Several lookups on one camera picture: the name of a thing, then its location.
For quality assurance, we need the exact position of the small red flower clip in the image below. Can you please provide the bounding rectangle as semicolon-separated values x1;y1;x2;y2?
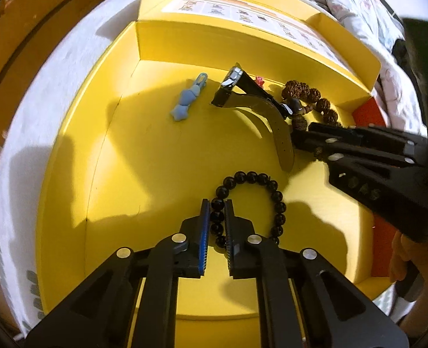
255;76;264;88

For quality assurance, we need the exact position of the black bead bracelet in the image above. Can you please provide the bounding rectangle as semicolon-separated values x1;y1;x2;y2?
210;170;287;250

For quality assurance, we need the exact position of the person's right hand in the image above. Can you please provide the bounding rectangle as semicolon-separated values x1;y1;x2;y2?
389;231;428;338

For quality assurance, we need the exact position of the yellow cardboard box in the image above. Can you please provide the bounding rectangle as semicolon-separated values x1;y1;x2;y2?
26;0;408;347

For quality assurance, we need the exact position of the brown rudraksha bead bracelet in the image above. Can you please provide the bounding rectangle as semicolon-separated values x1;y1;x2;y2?
281;79;381;204

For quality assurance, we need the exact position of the blue silicone hair clip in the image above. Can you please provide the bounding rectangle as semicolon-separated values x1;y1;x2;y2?
171;72;208;122

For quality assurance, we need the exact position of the white leaf pattern bedsheet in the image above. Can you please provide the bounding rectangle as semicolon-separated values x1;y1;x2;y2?
0;0;139;336

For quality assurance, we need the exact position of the black garment on bed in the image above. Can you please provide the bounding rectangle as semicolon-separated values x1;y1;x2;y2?
391;39;409;72

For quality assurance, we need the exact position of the black strap wristwatch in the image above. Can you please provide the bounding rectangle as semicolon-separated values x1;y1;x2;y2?
212;63;304;172

